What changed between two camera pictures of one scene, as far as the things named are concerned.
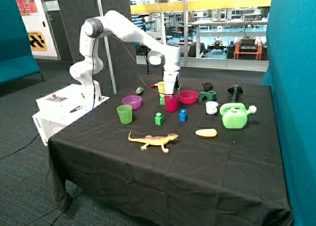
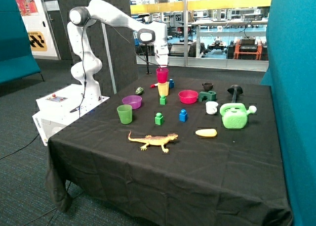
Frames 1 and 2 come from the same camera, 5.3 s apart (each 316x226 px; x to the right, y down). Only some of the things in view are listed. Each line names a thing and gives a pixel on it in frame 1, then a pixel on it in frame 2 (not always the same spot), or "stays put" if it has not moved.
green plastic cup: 125,113 stays put
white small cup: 211,107 stays put
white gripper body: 169,78 to 161,52
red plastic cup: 171,101 to 162,73
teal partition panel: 291,73 stays put
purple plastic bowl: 135,101 stays put
